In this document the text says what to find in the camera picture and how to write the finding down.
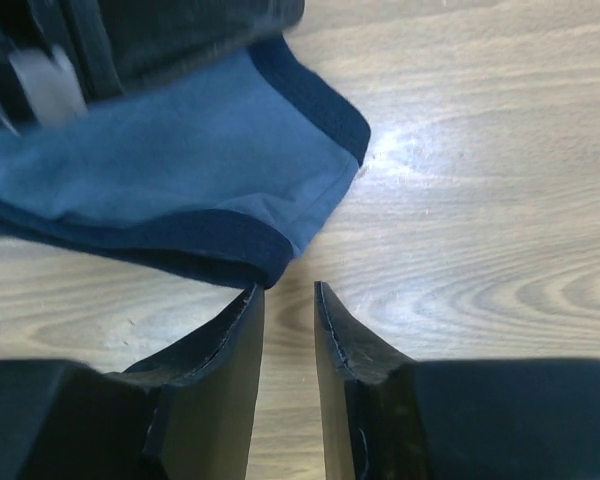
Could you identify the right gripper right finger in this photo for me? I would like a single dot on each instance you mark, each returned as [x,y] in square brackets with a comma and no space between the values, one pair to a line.
[387,416]

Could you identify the blue tank top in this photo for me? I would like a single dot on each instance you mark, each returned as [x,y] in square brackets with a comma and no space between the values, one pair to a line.
[224,176]

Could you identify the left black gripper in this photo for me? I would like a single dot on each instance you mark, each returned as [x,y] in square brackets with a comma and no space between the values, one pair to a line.
[56,57]

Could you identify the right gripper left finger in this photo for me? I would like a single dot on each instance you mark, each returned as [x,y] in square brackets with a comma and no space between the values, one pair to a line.
[185,412]

